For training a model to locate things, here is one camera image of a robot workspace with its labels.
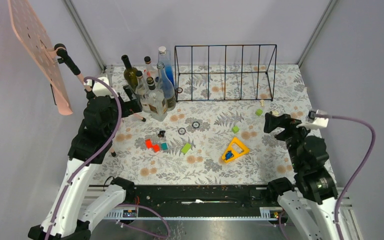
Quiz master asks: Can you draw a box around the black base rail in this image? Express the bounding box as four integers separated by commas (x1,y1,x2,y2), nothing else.
104,183,301,220

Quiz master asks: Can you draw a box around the floral table mat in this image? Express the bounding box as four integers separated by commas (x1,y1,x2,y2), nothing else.
92,64,311,185

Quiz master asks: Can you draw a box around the clear bottle gold band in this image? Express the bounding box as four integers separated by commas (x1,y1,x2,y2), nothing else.
144,56,159,83

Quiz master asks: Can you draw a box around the clear bottle black cap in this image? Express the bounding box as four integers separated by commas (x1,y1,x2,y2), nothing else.
144,77,168,122

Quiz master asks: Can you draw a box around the dark green wine bottle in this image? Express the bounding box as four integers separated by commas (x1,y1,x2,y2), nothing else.
121,54,138,92

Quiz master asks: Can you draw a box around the teal block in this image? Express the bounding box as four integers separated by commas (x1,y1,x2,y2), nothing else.
160,142,169,151

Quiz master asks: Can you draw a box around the clear bottle cork stopper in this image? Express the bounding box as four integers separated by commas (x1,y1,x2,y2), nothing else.
135,70,151,113

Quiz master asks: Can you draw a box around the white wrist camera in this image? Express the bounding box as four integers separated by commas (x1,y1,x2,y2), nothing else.
296,109,329,130
83,76,117,100

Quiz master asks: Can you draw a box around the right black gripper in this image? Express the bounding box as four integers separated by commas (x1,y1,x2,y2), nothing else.
263,111,318,169

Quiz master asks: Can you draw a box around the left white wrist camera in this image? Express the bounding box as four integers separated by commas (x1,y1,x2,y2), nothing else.
83,76,117,100

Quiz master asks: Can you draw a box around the green cube centre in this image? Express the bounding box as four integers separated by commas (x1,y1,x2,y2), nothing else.
231,125,240,134

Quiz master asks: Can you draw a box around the black wire wine rack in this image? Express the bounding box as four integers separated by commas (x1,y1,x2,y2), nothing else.
173,44,278,102

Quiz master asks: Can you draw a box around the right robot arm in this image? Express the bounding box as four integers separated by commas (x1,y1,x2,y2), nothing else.
263,110,352,240

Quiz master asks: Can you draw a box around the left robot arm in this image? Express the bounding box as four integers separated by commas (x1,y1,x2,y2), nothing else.
27,85,142,240

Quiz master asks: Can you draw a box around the pink pegboard panel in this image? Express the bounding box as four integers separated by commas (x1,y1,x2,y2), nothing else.
7,0,73,116

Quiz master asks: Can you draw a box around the poker chip ten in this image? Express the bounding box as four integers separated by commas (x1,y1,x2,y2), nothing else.
177,127,186,135

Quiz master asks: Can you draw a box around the red block pair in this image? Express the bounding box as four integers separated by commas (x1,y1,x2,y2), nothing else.
145,139,161,153

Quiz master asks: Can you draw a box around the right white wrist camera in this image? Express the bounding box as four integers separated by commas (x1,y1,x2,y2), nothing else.
296,109,329,130

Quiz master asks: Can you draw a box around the green cube near rack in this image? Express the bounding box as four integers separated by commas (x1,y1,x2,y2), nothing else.
255,109,263,116

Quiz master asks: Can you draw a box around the small black knob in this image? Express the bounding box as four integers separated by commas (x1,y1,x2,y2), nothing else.
157,130,166,138

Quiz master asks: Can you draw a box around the pink tripod stand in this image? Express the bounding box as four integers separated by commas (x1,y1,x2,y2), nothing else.
53,43,147,158

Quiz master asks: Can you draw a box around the yellow triangle frame toy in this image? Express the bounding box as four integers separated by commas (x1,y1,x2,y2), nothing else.
221,137,250,163

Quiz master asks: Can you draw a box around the long green block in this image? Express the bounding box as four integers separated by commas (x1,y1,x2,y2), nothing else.
180,143,192,155

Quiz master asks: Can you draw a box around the blue glass bottle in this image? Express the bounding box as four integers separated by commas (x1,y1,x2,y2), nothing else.
158,46,176,87

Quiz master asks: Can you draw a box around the clear bottle black label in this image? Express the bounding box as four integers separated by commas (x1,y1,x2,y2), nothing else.
156,62,176,111

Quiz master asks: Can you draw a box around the poker chip fifty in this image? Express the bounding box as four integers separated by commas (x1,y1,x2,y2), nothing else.
192,121,200,129

